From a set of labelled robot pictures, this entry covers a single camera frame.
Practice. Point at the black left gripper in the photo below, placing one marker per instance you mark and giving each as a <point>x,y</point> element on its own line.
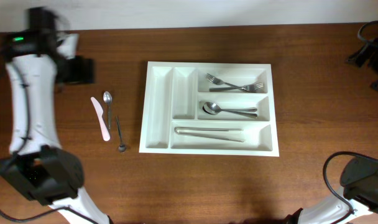
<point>82,77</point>

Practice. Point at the pink plastic knife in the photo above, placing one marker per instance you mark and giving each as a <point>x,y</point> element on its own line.
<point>99,112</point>

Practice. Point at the steel tongs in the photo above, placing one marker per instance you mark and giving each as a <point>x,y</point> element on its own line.
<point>207,133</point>

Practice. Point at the steel fork angled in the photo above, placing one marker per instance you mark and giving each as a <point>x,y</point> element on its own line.
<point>216,81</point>

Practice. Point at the steel tablespoon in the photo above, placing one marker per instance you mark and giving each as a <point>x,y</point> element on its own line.
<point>210,110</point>
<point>249,115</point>

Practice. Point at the steel fork straight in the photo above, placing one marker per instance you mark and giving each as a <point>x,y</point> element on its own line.
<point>247,88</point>

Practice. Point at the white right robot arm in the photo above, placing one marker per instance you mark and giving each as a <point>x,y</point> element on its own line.
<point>358,192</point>

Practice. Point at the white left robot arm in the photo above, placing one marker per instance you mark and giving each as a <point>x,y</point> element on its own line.
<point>37,59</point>

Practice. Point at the small steel teaspoon upper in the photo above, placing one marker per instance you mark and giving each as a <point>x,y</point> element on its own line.
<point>107,98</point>

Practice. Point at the small steel teaspoon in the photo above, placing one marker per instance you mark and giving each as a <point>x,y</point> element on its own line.
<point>107,98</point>
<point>122,146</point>

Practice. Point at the small steel teaspoon lower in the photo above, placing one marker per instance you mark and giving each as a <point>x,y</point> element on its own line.
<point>122,146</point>

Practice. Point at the white cutlery tray organizer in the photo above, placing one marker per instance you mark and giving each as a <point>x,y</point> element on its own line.
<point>174,96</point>

